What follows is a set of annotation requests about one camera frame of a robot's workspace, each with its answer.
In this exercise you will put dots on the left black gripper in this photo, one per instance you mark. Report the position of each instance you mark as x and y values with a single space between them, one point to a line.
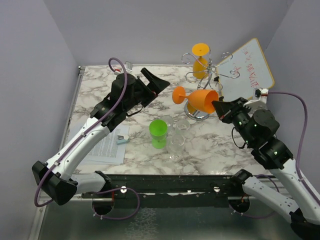
155 86

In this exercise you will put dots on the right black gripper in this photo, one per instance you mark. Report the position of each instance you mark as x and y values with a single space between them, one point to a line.
222 108

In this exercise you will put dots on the orange plastic wine glass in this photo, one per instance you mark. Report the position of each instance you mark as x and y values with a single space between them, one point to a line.
200 99

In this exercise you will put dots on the yellow plastic wine glass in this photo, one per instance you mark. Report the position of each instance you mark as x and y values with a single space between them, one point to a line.
200 64

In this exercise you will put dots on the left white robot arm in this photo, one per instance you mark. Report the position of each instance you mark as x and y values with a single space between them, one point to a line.
56 176

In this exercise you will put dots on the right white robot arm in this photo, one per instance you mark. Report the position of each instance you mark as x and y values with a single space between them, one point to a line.
300 209

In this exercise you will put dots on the clear wine glass left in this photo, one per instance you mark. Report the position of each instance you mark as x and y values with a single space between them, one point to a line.
169 122

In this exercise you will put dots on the clear wine glass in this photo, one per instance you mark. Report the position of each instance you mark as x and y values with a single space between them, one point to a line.
175 146
169 122
182 127

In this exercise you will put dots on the chrome wine glass rack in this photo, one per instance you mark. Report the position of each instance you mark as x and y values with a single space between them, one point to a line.
210 79

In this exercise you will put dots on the green plastic wine glass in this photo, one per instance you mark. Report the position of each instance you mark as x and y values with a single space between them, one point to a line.
158 131

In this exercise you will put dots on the clear wine glass right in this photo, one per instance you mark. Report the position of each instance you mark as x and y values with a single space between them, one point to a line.
182 127

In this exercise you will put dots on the clear wine glass front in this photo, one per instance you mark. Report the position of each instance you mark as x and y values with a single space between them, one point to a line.
175 146

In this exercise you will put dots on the small blue white stapler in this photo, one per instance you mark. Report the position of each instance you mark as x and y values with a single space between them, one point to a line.
122 139

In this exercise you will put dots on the printed paper sheets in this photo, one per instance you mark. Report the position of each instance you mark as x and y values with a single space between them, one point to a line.
106 151

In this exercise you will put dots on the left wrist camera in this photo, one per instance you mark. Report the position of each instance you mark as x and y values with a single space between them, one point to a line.
128 67

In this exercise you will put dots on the whiteboard with yellow frame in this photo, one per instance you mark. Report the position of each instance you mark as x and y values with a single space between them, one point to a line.
244 71

